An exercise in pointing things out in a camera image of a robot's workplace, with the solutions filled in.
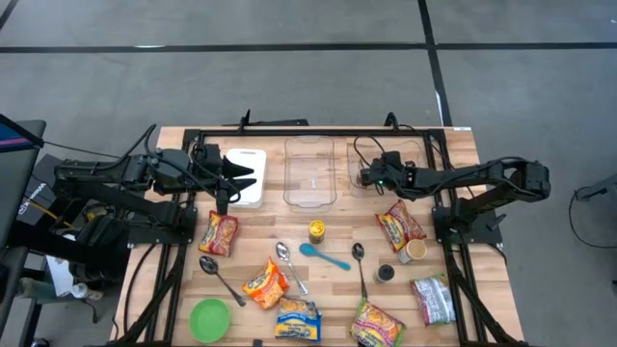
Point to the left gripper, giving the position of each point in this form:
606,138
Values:
207,168

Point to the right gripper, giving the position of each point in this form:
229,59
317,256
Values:
393,176

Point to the white plastic bin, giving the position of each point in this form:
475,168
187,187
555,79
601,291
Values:
255,193

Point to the red ramen noodle packet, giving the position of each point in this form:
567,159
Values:
399,224
219,233

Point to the yellow-lid spice jar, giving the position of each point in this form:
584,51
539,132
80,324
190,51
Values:
316,230

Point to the glossy black spoon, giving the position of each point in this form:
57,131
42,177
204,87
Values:
357,250

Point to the silver metal spoon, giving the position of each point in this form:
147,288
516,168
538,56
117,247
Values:
282,250

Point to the tan-lid jar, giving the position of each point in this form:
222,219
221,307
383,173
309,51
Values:
414,250

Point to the black-lid spice jar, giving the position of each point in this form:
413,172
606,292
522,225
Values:
384,273

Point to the orange ramen noodle packet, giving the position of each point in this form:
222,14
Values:
265,286

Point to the white green ramen packet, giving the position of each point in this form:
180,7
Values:
434,300

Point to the green-edged ramen noodle packet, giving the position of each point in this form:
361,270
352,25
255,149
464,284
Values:
376,328

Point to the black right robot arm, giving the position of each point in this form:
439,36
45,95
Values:
482,176

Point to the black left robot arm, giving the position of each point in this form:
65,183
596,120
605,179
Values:
111,168

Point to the wide clear plastic bin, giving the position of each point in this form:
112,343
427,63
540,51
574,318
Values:
410,147

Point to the narrow clear plastic bin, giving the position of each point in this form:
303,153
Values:
308,164

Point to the dark steel spoon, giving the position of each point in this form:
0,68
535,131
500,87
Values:
208,265

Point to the teal plastic spoon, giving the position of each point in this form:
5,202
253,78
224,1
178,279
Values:
308,250

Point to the small white table sticker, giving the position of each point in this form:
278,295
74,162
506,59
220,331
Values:
462,128

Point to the green plastic bowl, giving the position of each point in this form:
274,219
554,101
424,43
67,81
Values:
209,320

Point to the blue ramen noodle packet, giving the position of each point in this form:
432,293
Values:
299,323

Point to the black box white lettering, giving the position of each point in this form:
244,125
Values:
41,185

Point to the white paper sheet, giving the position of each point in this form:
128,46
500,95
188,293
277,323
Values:
60,277

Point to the grey monitor blue screen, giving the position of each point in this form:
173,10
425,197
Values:
19,193

